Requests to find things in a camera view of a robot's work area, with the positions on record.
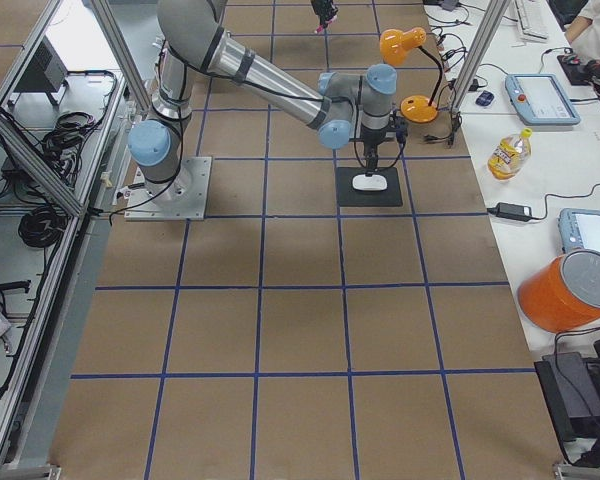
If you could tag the aluminium frame post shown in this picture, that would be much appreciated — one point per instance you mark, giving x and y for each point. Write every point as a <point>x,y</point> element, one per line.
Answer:
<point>480,44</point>

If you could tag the black power adapter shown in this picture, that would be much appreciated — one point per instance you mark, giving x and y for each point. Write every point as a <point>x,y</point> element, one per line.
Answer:
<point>514,212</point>

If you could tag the dark blue pouch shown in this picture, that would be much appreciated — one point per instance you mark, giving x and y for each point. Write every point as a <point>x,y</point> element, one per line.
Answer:
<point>485,99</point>

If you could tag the blue teach pendant tablet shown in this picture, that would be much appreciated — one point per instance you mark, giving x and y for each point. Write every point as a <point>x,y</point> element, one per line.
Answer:
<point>540,100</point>

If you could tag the yellow drink bottle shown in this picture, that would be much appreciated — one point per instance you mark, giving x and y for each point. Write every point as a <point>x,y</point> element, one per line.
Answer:
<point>510,155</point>

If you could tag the orange desk lamp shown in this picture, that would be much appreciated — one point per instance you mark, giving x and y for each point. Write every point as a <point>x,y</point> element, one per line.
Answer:
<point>396,47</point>

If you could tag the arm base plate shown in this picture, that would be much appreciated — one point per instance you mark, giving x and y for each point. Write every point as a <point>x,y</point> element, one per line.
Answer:
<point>185,199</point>

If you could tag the white computer mouse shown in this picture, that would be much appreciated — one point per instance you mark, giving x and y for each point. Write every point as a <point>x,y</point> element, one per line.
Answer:
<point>369,183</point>

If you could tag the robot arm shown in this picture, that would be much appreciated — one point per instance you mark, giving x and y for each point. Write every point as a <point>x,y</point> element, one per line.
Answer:
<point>344,108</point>

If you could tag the black mousepad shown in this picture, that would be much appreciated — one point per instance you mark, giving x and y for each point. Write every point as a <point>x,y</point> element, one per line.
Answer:
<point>348,196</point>

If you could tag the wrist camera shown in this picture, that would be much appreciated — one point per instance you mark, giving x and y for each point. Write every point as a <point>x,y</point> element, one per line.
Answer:
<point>397,128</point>

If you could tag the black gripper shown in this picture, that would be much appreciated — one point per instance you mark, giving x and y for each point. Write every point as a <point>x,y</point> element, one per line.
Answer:
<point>372,144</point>

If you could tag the orange bucket with lid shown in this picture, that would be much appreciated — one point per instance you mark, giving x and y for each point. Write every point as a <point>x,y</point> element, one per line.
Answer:
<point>565,294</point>

